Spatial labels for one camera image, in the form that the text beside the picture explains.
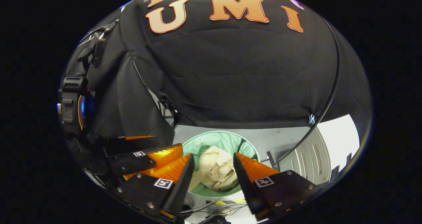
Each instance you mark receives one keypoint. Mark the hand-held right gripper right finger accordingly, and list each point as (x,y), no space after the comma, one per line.
(245,184)

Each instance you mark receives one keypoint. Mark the yellow black striped tape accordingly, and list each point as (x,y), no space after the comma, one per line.
(230,201)

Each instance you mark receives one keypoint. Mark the green laundry hamper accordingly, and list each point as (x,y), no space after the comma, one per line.
(211,140)

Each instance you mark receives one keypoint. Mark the white ribbed panel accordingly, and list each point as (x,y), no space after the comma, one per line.
(313,158)

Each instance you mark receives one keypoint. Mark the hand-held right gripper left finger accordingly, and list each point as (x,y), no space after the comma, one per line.
(179,187)

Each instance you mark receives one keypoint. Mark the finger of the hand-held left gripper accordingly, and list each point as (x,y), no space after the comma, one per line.
(130,163)
(132,143)

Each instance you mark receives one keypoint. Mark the cream button shirt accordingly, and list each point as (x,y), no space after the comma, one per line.
(216,168)

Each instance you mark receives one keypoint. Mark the black clothes rack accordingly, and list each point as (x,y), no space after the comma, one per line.
(333,88)

